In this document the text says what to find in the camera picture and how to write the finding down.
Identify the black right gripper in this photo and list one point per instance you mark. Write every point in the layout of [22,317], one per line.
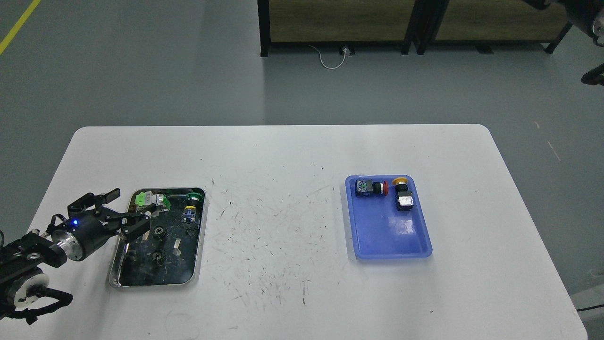
[586,15]

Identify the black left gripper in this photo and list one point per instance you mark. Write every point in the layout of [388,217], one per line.
[85,231]

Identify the black gear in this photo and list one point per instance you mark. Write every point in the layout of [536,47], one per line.
[159,233]
[158,257]

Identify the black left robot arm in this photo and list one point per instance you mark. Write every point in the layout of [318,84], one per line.
[25,293]

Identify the silver metal tray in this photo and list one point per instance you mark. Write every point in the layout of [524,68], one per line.
[166,254]

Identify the blue plastic tray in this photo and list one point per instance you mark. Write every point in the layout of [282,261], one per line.
[379,231]

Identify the wooden cabinet right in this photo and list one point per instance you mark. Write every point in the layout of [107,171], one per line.
[487,23]

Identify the wooden cabinet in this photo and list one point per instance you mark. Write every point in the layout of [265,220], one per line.
[341,23]
[487,23]

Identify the wooden cabinet left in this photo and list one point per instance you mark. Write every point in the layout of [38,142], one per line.
[341,23]

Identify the light green push button switch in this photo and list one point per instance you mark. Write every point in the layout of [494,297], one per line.
[145,199]

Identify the dark green push button switch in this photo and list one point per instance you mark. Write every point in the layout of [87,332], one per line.
[191,211]

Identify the yellow push button switch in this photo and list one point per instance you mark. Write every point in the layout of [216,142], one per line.
[404,200]

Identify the red push button switch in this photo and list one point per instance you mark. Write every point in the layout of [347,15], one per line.
[366,187]

